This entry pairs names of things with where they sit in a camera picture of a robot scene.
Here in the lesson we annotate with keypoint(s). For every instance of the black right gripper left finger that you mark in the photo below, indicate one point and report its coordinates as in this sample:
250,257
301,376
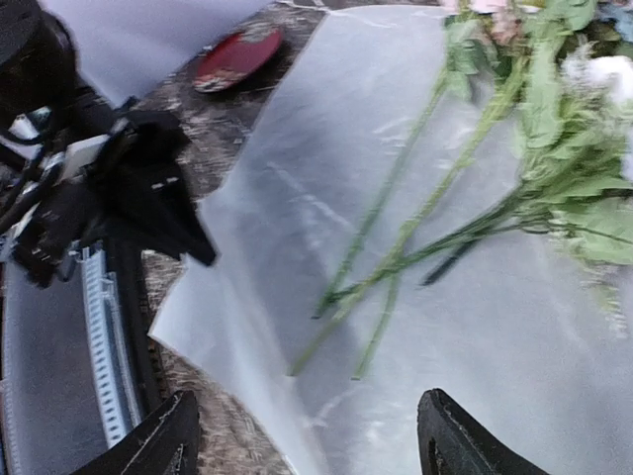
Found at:
166,442

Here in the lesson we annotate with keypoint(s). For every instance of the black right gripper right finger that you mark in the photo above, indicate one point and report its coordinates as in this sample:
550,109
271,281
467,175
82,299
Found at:
451,441

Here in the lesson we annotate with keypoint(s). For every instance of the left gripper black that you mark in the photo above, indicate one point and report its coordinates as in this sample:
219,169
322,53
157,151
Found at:
142,186

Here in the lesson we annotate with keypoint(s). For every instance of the lilac hydrangea fake bunch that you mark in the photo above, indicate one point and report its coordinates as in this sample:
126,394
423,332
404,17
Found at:
574,118

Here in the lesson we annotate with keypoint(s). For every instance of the small pink fake rose stem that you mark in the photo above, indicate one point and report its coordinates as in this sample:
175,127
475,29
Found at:
437,90

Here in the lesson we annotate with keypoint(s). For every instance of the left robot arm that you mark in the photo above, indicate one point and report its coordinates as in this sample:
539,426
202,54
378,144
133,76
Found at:
86,189

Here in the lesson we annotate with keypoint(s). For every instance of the red floral dish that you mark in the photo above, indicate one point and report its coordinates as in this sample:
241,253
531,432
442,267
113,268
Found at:
236,57

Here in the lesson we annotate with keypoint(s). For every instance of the white slotted cable duct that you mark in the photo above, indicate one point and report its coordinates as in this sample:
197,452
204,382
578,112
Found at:
112,375

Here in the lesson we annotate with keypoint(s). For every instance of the black front rail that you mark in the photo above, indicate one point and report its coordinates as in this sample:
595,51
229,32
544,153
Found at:
144,358

